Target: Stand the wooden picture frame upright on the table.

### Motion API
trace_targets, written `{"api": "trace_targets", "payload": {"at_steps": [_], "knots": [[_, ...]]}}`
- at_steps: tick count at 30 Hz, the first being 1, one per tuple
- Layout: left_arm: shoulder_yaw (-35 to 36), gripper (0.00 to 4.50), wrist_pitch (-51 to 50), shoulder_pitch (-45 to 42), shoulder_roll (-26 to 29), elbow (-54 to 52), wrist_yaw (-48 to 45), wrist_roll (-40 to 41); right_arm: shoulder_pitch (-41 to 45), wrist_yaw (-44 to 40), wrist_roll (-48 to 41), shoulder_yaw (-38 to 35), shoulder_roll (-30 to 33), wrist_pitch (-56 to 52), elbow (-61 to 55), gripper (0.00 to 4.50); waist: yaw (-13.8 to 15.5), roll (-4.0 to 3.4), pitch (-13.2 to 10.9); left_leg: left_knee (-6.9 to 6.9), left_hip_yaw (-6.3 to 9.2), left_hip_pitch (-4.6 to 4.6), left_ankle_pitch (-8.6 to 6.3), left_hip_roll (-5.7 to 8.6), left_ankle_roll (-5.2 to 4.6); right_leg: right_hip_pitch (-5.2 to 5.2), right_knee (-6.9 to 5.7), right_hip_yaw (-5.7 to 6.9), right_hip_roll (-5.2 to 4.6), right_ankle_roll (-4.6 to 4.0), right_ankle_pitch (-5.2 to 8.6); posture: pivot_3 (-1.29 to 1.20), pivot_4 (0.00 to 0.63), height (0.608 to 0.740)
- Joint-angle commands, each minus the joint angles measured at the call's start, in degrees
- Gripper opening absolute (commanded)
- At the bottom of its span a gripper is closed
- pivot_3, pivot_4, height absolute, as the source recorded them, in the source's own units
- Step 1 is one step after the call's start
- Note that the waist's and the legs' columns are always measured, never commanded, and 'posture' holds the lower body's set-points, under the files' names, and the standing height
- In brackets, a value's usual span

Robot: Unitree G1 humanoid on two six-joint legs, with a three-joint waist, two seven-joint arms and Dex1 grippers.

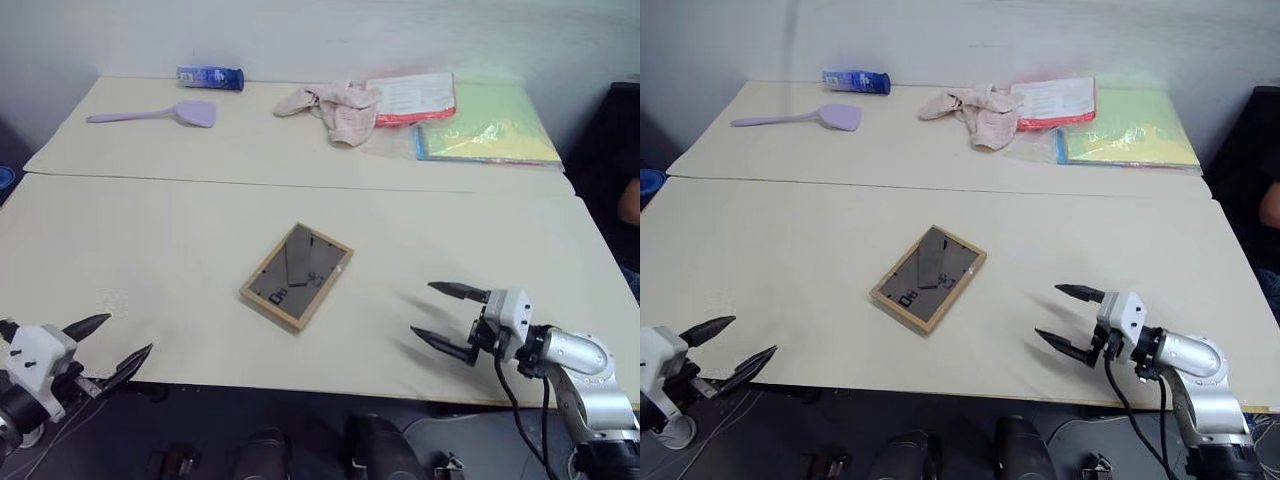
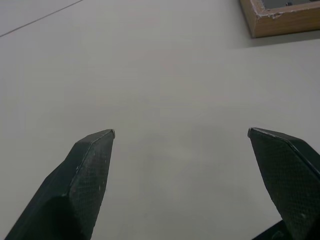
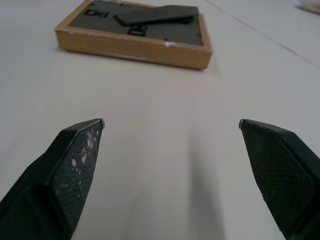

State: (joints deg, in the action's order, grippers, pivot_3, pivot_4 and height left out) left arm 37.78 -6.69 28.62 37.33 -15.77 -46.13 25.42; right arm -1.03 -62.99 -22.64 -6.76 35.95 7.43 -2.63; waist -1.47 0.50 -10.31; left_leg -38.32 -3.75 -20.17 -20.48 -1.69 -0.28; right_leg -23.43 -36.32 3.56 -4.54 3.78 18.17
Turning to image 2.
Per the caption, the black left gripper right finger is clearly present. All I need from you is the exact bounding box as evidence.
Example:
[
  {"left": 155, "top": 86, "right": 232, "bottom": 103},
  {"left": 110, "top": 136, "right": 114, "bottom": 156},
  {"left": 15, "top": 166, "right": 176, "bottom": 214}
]
[{"left": 247, "top": 127, "right": 320, "bottom": 240}]

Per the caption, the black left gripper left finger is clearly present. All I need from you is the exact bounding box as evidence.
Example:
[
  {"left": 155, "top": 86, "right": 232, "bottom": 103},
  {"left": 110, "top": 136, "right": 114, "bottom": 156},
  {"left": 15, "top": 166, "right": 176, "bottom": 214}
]
[{"left": 4, "top": 128, "right": 116, "bottom": 240}]

